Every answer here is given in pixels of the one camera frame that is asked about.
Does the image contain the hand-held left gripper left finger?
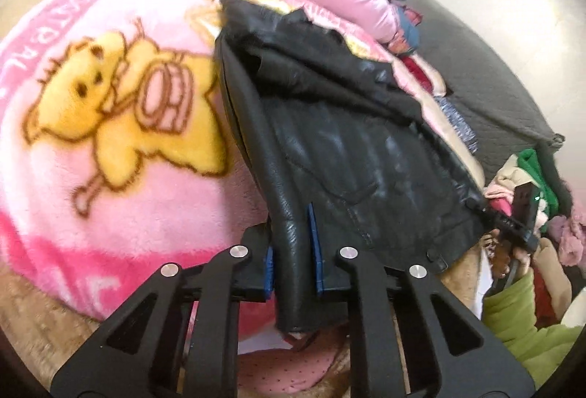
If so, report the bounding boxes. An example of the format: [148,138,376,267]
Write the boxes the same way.
[50,224,276,398]

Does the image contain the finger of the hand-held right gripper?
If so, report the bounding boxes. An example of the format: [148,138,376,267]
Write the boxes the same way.
[471,197,516,235]

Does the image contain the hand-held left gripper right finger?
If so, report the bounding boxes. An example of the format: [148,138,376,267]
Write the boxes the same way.
[306,202,536,398]

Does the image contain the black leather jacket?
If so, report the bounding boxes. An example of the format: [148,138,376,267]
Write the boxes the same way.
[214,0,497,335]

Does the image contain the person's right forearm green sleeve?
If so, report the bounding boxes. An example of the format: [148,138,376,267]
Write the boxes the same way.
[481,272,584,385]

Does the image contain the person's right hand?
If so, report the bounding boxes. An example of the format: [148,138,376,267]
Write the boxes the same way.
[487,226,525,289]

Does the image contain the cream cloth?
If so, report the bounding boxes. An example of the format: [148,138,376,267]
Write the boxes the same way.
[484,164,523,203]

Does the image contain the dark grey garment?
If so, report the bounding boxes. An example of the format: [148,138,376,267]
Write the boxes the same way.
[535,135,575,218]

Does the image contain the green garment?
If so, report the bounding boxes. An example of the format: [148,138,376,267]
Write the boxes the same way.
[517,148,560,216]

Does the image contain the pink fluffy cloth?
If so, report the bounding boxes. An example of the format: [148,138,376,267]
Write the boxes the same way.
[548,215,586,267]

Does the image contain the blue-grey patterned cloth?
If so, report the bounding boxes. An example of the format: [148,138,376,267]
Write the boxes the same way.
[433,93,479,154]

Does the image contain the pink dotted pajama pants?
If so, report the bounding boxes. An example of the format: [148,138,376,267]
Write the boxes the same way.
[238,331,355,398]

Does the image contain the grey quilted headboard cover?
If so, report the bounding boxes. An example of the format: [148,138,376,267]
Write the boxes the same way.
[380,0,566,170]

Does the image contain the pink cartoon printed blanket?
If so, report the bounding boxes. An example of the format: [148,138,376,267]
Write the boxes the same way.
[0,0,394,335]

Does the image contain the pink cartoon fleece blanket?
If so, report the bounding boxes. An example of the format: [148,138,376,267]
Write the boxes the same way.
[0,0,486,398]

